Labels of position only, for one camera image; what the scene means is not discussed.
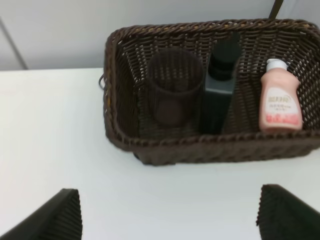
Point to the translucent purple plastic cup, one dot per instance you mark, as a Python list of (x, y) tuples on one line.
[(174, 80)]

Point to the dark brown wicker basket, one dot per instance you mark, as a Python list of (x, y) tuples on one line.
[(130, 126)]

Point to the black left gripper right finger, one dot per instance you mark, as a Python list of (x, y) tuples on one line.
[(283, 216)]

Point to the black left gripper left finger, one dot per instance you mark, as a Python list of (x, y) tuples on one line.
[(60, 218)]

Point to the pink bottle white cap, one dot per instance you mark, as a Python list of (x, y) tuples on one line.
[(279, 109)]

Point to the dark green pump bottle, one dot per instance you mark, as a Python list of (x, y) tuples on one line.
[(219, 84)]

